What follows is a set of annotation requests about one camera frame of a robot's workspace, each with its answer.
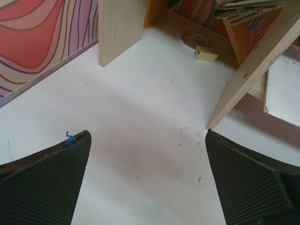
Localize spiral drawing notebook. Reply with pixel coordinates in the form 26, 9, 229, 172
263, 56, 300, 127

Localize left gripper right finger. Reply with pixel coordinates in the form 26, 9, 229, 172
205, 129, 300, 225

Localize wooden bookshelf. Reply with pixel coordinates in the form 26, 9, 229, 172
98, 0, 300, 129

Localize yellow paper box under shelf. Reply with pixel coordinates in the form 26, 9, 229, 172
195, 46, 218, 61

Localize books behind shelf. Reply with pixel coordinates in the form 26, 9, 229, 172
142, 0, 291, 68

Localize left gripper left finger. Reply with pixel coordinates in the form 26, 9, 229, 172
0, 130, 91, 225

